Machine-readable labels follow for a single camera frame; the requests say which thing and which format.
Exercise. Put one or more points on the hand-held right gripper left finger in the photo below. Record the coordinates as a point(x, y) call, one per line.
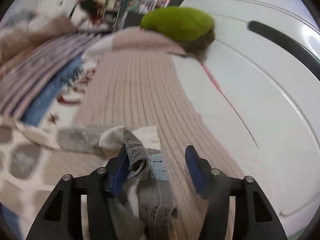
point(119, 172)

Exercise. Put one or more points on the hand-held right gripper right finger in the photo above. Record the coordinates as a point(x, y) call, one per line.
point(195, 170)

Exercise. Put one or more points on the grey patchwork pants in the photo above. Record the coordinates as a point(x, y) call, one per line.
point(135, 152)

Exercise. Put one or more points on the pink ribbed blanket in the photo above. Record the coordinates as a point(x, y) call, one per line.
point(140, 87)

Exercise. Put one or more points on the white star print blanket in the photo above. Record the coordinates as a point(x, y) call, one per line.
point(72, 92)

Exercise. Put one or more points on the blue cloth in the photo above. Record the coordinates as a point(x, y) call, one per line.
point(53, 92)

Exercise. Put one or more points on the striped blanket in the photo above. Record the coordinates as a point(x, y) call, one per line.
point(37, 72)

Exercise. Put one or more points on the green plush cushion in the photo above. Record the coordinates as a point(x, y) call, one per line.
point(178, 23)

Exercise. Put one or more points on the beige fluffy cloth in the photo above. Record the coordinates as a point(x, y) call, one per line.
point(32, 33)

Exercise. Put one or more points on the cluttered shelf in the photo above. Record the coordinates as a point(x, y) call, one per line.
point(105, 5)

